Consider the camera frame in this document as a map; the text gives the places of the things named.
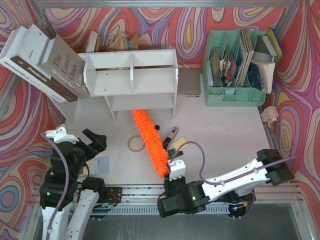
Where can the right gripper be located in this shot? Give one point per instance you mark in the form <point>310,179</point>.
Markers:
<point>170,154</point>

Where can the orange microfiber duster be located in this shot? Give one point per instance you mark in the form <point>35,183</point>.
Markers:
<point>154,146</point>

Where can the green desk organizer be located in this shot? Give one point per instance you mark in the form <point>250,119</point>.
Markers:
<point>225,65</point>

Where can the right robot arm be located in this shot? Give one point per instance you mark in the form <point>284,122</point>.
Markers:
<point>180,197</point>

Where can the aluminium rail with mounts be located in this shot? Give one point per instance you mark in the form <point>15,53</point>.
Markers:
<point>265,194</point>

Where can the open white paperback book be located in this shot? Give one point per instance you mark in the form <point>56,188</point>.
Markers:
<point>266,72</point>

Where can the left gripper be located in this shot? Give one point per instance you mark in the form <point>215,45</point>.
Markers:
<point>88,146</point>

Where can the grey blue yellow books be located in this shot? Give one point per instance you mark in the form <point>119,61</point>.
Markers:
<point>269,44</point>

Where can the white camera on left wrist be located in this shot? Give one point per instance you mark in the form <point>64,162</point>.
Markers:
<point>60,135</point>

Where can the yellow sticky note pad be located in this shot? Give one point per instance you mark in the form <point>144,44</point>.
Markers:
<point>178,143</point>

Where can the white wooden bookshelf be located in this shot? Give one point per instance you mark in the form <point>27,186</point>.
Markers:
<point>133,80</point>

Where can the pink pig figurine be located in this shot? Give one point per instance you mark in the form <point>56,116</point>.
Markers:
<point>269,115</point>

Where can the black vacuum nozzle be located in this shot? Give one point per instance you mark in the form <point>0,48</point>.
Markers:
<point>172,152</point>

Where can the white brown Fredonia book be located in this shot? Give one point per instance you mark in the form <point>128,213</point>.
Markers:
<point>22,54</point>

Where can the brown Lonely Ones book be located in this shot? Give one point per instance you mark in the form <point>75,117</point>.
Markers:
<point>63,64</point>

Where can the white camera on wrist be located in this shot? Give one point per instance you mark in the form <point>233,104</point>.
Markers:
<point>60,135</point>
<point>177,169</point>

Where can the books behind shelf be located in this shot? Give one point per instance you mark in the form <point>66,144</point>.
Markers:
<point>121,43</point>

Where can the masking tape roll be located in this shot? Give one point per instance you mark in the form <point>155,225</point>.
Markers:
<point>135,144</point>

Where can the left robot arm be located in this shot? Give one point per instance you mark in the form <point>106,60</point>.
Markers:
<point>66,204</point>

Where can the yellow blue calculator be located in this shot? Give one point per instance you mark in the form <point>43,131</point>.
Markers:
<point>99,165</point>

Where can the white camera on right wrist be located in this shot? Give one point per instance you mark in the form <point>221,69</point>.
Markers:
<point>177,169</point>

